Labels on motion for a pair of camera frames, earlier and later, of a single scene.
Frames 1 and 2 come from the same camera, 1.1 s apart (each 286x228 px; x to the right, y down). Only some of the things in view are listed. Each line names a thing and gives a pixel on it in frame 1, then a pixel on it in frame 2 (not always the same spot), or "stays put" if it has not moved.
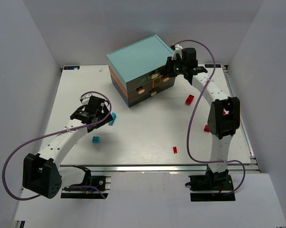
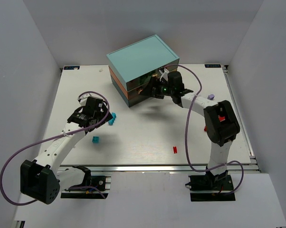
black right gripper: x=169 y=67 -> x=154 y=86
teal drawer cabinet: x=135 y=70 stays put
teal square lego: x=95 y=139 stays put
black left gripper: x=98 y=121 stays put
